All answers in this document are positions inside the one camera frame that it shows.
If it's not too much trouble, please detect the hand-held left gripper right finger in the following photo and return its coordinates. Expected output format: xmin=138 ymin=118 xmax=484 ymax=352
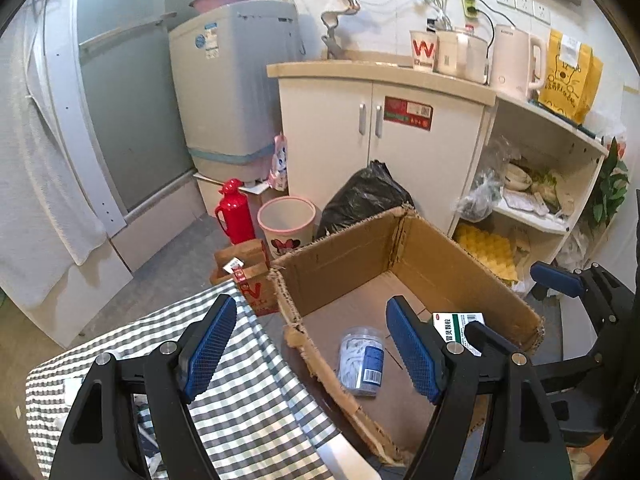
xmin=385 ymin=296 xmax=573 ymax=480

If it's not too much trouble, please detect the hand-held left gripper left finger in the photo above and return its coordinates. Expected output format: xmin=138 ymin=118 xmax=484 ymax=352
xmin=48 ymin=294 xmax=238 ymax=480

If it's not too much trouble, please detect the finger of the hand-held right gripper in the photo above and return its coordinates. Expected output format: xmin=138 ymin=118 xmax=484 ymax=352
xmin=535 ymin=352 xmax=621 ymax=448
xmin=530 ymin=261 xmax=638 ymax=361

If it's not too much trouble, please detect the brown cardboard box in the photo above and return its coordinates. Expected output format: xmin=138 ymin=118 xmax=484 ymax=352
xmin=268 ymin=203 xmax=546 ymax=466

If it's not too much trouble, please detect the green white medicine box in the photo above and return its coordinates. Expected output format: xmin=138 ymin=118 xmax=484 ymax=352
xmin=432 ymin=311 xmax=487 ymax=358

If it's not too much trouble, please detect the clear plastic floss jar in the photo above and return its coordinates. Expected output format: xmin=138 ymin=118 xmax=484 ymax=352
xmin=339 ymin=326 xmax=385 ymax=397

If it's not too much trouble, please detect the green checkered tablecloth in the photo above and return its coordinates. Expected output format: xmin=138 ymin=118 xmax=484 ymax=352
xmin=25 ymin=280 xmax=341 ymax=480

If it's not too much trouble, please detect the brown paper bag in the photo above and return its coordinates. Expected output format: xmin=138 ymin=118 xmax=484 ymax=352
xmin=210 ymin=239 xmax=280 ymax=317

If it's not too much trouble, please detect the yellow foam pad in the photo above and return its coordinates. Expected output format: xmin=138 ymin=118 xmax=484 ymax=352
xmin=457 ymin=222 xmax=518 ymax=283

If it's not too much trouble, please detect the white ceramic bowl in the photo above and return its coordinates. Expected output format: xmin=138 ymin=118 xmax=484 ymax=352
xmin=505 ymin=162 xmax=533 ymax=191

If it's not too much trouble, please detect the green leafy plant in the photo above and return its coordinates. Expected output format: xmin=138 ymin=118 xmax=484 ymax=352
xmin=587 ymin=137 xmax=631 ymax=233

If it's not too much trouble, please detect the clear plastic bag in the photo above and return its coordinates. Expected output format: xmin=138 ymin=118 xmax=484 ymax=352
xmin=454 ymin=140 xmax=511 ymax=221

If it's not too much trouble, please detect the red thermos flask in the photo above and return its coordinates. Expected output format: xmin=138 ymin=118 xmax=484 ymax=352
xmin=215 ymin=178 xmax=257 ymax=246

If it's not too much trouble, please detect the pink wastebasket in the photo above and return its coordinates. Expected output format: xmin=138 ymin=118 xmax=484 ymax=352
xmin=257 ymin=197 xmax=317 ymax=261

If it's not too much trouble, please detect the white open shelf unit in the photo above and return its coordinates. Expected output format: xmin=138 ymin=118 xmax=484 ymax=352
xmin=447 ymin=92 xmax=623 ymax=291

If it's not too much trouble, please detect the black trash bag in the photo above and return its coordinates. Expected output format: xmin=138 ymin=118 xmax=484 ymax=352
xmin=316 ymin=160 xmax=416 ymax=241

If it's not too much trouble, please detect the yellow paper bag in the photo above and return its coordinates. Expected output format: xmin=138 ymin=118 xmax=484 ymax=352
xmin=537 ymin=28 xmax=604 ymax=125

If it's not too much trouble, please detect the pink detergent pouch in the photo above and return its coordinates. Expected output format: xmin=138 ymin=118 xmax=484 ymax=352
xmin=267 ymin=133 xmax=290 ymax=192

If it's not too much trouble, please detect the white electric kettle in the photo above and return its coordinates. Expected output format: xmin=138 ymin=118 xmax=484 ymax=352
xmin=489 ymin=24 xmax=548 ymax=101

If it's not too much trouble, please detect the white sink cabinet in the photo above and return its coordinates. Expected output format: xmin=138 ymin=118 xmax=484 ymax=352
xmin=266 ymin=52 xmax=497 ymax=233

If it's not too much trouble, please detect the white hanging towel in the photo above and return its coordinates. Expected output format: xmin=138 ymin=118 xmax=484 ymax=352
xmin=0 ymin=0 xmax=108 ymax=306

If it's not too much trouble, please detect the white red paper cup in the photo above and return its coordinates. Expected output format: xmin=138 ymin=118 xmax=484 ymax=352
xmin=410 ymin=30 xmax=440 ymax=72

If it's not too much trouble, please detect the grey washing machine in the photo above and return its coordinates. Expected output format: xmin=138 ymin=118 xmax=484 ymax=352
xmin=168 ymin=0 xmax=307 ymax=183

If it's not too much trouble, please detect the frosted glass shower door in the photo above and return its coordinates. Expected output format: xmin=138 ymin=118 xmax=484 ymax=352
xmin=50 ymin=0 xmax=201 ymax=271

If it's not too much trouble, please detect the metal faucet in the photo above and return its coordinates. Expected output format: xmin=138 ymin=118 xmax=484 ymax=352
xmin=320 ymin=0 xmax=361 ymax=58

